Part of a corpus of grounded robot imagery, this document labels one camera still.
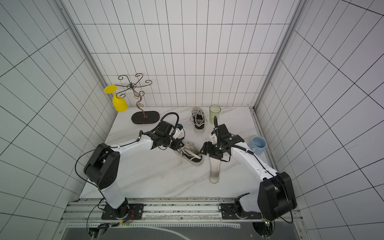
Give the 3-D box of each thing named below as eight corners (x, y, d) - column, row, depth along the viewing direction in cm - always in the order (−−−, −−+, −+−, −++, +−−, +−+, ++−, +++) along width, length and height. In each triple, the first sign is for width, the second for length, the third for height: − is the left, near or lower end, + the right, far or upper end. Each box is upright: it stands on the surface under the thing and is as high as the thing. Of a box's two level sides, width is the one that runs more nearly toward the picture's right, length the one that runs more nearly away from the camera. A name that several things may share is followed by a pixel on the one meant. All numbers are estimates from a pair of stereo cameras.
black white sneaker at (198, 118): (195, 134, 104) (195, 128, 99) (188, 114, 116) (188, 108, 111) (209, 130, 106) (210, 124, 101) (201, 112, 118) (201, 105, 113)
